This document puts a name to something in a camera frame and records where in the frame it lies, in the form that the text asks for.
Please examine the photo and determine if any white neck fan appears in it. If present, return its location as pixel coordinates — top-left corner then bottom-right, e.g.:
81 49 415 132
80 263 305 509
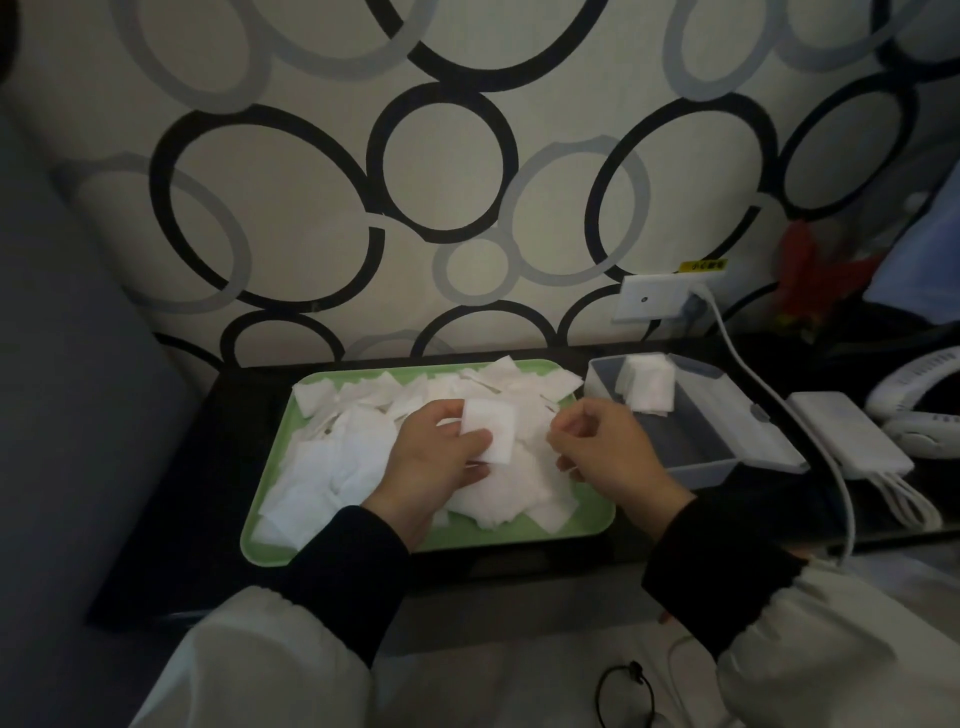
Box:
864 352 960 460

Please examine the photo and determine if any green plastic tray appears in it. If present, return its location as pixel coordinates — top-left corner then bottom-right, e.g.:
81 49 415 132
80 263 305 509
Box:
239 358 618 568

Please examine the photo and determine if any white power bank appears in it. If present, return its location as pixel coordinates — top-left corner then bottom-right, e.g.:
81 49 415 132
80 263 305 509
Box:
787 391 916 481

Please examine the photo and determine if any blue curtain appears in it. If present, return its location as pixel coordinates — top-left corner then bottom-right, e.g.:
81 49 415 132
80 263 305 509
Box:
862 161 960 328

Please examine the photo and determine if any person's right hand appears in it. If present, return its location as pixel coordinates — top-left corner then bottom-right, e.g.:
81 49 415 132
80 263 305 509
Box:
547 397 697 543

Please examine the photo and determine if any person's right forearm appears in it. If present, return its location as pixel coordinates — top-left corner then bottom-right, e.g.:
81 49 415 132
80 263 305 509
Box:
642 494 960 728

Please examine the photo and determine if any white looped cable bundle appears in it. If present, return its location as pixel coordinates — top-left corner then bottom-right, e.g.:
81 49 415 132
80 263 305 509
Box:
866 470 945 532

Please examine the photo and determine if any red decoration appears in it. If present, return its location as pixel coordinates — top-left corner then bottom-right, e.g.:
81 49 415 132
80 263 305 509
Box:
776 221 886 331

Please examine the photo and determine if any white charger cable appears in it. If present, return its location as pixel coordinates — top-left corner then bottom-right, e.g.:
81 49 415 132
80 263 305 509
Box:
686 283 858 568

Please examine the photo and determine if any black hair tie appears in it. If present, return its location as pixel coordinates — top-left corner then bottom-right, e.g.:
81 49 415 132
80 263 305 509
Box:
594 661 658 728

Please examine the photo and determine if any person's left forearm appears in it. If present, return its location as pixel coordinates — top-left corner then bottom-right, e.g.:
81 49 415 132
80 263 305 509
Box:
131 506 414 728

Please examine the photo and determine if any white wall socket plate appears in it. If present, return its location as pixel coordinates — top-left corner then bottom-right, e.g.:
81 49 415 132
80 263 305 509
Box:
611 273 714 325

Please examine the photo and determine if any thin white cable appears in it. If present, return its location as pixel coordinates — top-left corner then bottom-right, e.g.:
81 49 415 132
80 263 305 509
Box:
665 633 721 725

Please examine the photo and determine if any person's left hand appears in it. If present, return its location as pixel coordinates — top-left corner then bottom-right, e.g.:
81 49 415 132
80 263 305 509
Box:
361 397 493 553

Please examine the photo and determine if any grey upholstered sofa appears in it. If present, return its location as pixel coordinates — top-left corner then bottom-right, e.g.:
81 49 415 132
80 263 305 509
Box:
0 112 200 728

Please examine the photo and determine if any pile of white cotton pads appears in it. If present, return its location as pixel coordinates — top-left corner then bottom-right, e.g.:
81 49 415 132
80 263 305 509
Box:
254 356 586 549

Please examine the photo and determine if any clear plastic box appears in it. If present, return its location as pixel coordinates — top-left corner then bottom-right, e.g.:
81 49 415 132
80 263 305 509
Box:
583 352 740 490

